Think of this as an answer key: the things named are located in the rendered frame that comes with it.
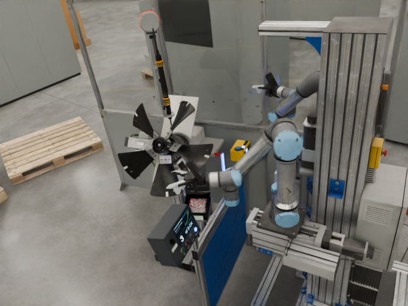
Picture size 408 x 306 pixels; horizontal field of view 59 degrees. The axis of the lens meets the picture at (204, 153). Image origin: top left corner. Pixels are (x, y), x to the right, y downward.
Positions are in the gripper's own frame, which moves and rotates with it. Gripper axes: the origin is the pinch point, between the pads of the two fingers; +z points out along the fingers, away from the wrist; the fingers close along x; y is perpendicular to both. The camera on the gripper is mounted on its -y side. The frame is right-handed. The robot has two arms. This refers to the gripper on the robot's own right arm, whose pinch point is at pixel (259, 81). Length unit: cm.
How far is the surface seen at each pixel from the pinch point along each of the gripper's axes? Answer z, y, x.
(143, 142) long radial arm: 42, 22, -85
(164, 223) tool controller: -56, 6, -120
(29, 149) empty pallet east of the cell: 307, 110, -158
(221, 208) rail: -32, 50, -75
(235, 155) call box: -11, 37, -41
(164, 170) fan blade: 7, 27, -89
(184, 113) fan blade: 12, -1, -59
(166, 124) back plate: 43, 19, -62
